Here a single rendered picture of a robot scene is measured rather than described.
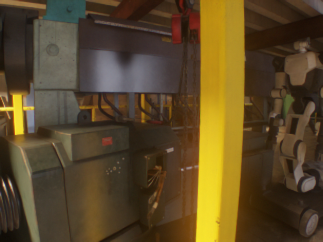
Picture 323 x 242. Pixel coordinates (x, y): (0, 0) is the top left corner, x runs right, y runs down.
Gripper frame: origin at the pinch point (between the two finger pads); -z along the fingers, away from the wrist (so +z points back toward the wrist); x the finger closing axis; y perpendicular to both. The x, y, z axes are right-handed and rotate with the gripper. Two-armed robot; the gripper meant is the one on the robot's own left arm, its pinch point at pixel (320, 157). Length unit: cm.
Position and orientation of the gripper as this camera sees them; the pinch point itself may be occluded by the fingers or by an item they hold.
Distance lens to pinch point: 186.4
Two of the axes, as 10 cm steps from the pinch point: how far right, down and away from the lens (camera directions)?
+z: 1.8, -9.8, -0.1
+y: 4.3, 0.9, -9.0
